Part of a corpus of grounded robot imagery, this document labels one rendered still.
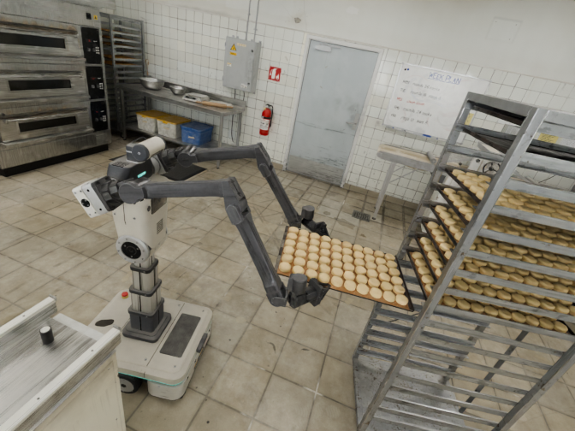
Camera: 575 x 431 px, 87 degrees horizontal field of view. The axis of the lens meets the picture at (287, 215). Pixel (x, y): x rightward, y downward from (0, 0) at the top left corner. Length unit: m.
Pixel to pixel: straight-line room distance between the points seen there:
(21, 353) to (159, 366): 0.75
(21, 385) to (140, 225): 0.65
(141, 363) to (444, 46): 4.66
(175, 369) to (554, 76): 5.01
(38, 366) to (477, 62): 4.94
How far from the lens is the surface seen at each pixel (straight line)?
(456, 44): 4.90
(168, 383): 1.93
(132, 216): 1.48
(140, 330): 2.03
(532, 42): 5.08
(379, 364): 2.31
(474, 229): 1.18
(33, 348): 1.36
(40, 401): 1.16
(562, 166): 1.24
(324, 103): 4.99
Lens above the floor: 1.83
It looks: 28 degrees down
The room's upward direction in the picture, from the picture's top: 12 degrees clockwise
